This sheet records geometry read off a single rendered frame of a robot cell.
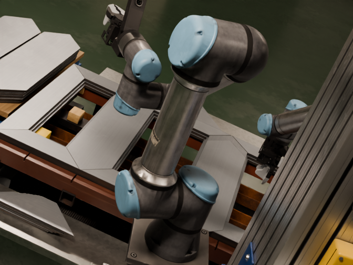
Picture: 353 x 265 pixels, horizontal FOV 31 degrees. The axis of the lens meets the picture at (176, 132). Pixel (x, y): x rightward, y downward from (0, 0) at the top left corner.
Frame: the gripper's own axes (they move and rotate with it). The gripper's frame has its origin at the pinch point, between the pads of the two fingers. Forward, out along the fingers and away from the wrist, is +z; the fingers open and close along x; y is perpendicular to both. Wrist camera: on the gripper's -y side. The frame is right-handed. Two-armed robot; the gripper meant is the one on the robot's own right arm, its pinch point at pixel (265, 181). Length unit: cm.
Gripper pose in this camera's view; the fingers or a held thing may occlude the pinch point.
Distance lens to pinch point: 249.3
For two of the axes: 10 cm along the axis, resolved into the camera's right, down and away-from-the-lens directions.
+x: -2.4, 4.0, -8.8
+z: -3.4, 8.2, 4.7
